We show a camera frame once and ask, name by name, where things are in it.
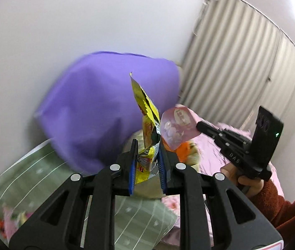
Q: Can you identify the green checked blanket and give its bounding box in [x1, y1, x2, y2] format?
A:
[0, 138, 176, 250]

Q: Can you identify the beige pleated curtain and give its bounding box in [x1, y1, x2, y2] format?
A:
[180, 0, 295, 167]

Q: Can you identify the person's right forearm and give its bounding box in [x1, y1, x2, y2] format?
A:
[249, 180, 295, 236]

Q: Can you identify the bright yellow snack packet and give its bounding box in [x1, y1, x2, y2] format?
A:
[129, 72, 162, 185]

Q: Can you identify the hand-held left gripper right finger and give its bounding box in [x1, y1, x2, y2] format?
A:
[157, 143, 284, 250]

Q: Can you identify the person's right hand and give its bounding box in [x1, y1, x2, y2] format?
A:
[221, 161, 265, 197]

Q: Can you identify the purple pillow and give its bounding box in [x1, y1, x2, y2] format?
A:
[34, 51, 181, 172]

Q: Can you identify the orange wrapper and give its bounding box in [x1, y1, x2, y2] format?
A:
[173, 141, 201, 167]

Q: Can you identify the colourful snack wrapper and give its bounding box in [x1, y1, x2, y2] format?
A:
[0, 206, 33, 237]

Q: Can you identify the pink translucent wrapper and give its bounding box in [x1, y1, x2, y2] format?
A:
[161, 106, 202, 151]

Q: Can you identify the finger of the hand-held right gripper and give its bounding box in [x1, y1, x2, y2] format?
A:
[196, 121, 228, 143]

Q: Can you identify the pink floral bedsheet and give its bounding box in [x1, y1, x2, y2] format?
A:
[160, 107, 284, 245]

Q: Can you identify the yellow-green plastic bag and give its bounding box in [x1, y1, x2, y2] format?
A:
[123, 131, 165, 200]

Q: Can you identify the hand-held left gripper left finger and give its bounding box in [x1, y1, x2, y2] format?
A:
[9, 139, 139, 250]

